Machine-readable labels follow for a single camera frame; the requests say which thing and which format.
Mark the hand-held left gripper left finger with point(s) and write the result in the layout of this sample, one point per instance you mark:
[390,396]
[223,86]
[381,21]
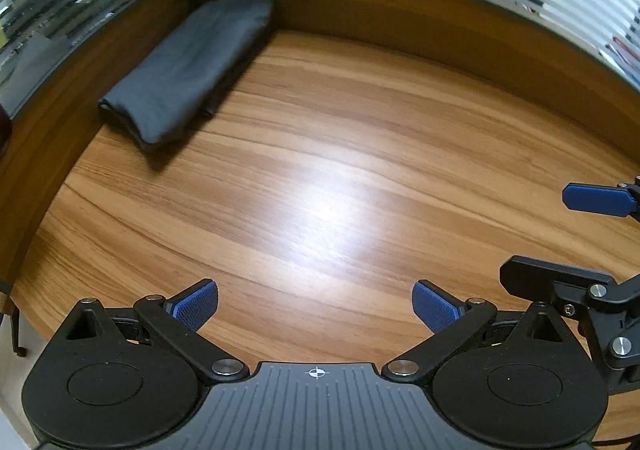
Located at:
[197,302]

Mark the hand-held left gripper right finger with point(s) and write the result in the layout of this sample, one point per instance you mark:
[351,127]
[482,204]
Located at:
[435,305]

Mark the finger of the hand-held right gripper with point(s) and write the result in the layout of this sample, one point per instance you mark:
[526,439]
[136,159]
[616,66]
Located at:
[540,275]
[595,197]

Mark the grey pants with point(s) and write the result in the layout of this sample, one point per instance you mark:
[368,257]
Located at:
[190,65]

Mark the black metal leg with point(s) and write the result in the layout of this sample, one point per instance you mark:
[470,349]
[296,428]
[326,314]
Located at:
[19,352]

